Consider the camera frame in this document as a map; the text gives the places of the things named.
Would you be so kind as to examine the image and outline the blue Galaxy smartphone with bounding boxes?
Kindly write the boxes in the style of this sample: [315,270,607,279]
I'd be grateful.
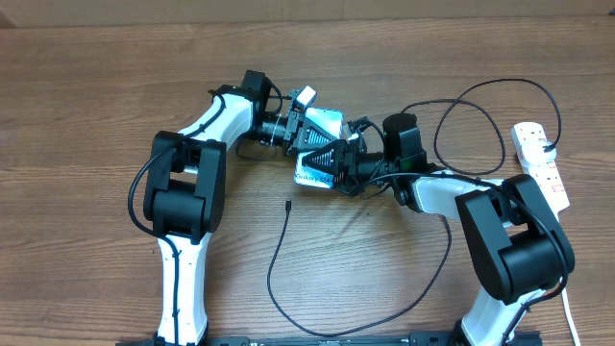
[292,106,345,189]

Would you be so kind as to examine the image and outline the white power strip cord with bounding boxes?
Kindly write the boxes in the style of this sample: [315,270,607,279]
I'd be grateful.
[559,287,581,346]

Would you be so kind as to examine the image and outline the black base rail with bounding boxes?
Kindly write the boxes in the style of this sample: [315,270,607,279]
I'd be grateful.
[115,332,543,346]

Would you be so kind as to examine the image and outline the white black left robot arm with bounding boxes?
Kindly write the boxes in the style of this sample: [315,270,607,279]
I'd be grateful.
[138,70,343,345]

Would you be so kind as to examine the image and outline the white power strip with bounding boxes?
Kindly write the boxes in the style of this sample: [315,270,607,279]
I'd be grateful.
[510,122,570,219]

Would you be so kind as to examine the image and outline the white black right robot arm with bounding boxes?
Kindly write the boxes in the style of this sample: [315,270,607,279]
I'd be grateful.
[298,113,575,345]

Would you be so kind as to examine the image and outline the black USB charging cable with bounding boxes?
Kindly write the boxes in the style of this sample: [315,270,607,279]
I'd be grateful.
[265,78,563,338]

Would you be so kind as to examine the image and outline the white charger plug adapter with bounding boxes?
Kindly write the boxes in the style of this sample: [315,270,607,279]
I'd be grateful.
[518,140,557,167]

